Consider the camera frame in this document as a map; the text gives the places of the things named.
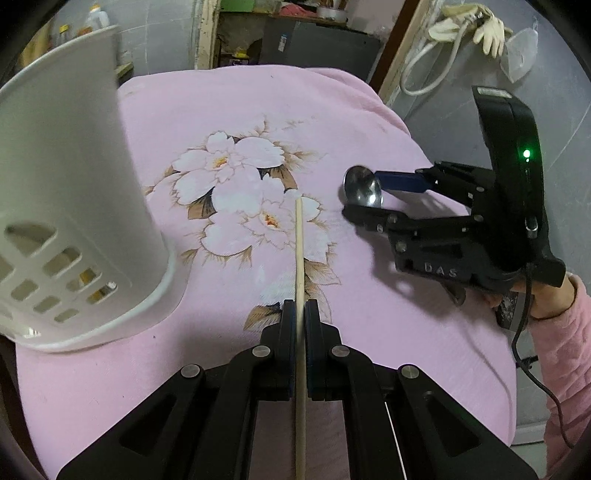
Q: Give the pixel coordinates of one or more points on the wooden shelf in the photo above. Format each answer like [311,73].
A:
[123,69]

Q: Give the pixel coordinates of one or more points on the clear plastic bag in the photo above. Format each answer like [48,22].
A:
[519,55]

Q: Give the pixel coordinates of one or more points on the cream rubber glove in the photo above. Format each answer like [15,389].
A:
[450,25]
[494,32]

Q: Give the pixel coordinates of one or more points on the pink floral blanket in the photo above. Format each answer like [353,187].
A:
[221,138]

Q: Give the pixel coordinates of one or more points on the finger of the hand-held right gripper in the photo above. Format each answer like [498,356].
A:
[401,180]
[415,223]

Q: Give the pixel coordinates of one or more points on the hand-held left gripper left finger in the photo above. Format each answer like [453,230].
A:
[288,350]

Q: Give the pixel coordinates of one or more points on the grey cabinet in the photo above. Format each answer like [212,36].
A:
[318,46]

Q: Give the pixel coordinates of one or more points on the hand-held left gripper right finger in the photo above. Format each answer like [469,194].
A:
[313,350]

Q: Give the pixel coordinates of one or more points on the person's right forearm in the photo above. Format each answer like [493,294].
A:
[570,378]

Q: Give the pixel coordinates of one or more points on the wooden chopstick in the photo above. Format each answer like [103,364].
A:
[299,249]

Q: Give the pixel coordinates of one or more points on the white plastic utensil basket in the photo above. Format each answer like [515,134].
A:
[69,184]

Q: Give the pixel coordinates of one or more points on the red cloth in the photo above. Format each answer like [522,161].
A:
[295,10]

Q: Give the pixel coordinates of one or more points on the metal pot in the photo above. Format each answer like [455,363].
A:
[332,14]

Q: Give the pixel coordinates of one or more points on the person's right hand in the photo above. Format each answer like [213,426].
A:
[551,300]

